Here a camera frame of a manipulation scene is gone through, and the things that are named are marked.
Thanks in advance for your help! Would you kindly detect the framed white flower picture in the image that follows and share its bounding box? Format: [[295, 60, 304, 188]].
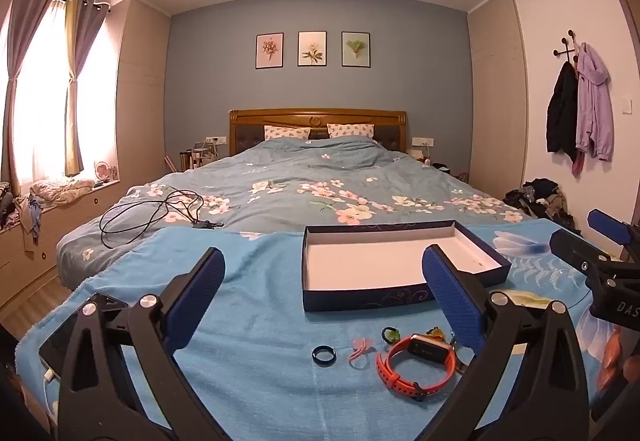
[[297, 31, 327, 68]]

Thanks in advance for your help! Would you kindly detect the purple and yellow curtain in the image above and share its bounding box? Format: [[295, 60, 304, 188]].
[[64, 0, 110, 176]]

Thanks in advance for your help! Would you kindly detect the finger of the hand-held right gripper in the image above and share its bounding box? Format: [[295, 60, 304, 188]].
[[549, 228, 622, 283], [586, 208, 640, 266]]

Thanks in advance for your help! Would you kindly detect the framed green leaf picture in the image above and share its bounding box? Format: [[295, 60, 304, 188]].
[[341, 31, 372, 68]]

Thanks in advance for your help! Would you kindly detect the dark blue cardboard box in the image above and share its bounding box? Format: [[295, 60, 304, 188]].
[[301, 219, 513, 313]]

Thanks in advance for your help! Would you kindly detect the beige wardrobe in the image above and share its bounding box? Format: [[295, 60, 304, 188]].
[[467, 0, 531, 212], [114, 0, 174, 192]]

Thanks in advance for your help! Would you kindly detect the wooden bed headboard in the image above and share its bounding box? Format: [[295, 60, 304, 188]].
[[229, 109, 408, 156]]

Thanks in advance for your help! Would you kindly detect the dark bedside table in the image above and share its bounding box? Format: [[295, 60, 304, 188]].
[[425, 156, 470, 182]]

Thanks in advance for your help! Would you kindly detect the crumpled light bedding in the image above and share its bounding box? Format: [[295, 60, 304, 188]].
[[29, 178, 96, 208]]

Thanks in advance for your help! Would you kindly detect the cluttered bedside table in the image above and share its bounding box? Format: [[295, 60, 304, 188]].
[[179, 141, 222, 170]]

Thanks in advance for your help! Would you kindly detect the pile of dark clothes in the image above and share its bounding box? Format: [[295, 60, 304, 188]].
[[502, 178, 577, 231]]

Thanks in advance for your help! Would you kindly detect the lilac jacket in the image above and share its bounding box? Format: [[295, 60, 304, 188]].
[[574, 42, 614, 162]]

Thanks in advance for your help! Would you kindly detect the heap of mixed clothes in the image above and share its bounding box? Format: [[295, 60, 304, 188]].
[[0, 181, 45, 244]]

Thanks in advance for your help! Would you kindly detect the framed pink flower picture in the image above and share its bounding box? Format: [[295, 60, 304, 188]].
[[255, 33, 285, 70]]

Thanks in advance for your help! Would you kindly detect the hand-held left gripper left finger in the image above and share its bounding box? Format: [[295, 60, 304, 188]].
[[59, 247, 227, 441]]

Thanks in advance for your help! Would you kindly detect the floral blue duvet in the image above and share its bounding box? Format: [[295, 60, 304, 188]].
[[56, 137, 531, 282]]

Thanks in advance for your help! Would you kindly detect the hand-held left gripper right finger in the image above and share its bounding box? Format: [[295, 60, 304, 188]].
[[421, 243, 593, 441]]

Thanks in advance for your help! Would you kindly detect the orange smartwatch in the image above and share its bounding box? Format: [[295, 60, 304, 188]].
[[375, 333, 458, 403]]

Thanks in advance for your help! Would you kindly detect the beige drawer cabinet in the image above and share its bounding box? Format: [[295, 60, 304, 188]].
[[0, 181, 128, 324]]

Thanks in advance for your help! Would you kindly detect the black cable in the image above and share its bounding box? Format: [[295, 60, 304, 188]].
[[99, 188, 224, 250]]

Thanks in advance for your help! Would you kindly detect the black wall coat rack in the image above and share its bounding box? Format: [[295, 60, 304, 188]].
[[552, 28, 585, 68]]

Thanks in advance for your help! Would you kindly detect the white patterned pillow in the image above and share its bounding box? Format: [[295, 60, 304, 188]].
[[264, 125, 311, 142], [327, 123, 376, 140]]

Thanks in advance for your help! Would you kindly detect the black smartphone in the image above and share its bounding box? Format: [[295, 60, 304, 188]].
[[38, 292, 131, 374]]

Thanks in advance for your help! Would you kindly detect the blue flower print blanket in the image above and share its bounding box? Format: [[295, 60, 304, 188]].
[[15, 216, 640, 441]]

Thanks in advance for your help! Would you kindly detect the white charging cable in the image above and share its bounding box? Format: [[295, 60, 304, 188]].
[[42, 361, 64, 422]]

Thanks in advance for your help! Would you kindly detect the black jacket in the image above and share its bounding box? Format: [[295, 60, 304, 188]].
[[546, 61, 580, 162]]

